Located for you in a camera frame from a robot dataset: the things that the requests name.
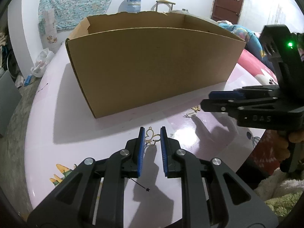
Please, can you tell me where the blue water jug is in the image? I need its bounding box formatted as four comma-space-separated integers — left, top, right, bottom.
118, 0, 142, 13

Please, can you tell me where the wooden chair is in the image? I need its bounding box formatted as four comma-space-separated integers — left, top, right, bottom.
151, 0, 176, 13

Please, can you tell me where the white plastic bag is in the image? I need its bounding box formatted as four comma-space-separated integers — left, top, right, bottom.
30, 48, 55, 78

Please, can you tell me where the grey panel on floor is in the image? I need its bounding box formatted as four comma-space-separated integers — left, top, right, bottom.
0, 71, 22, 136

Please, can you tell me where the brown cardboard box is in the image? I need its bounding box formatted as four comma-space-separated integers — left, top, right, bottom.
65, 11, 246, 118

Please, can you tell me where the person right hand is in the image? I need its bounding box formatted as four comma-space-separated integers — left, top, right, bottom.
278, 131, 303, 173

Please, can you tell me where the small gold earring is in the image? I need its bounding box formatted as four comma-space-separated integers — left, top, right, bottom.
192, 105, 200, 112

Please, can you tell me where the pink floral blanket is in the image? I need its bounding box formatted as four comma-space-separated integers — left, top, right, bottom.
237, 49, 278, 85

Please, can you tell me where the silver rhinestone hair clip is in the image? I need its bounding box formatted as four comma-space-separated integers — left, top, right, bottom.
184, 111, 196, 118

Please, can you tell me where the blue patterned blanket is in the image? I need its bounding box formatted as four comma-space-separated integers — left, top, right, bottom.
217, 21, 272, 68

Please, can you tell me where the dark red door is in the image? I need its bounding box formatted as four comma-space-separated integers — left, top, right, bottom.
211, 0, 244, 24

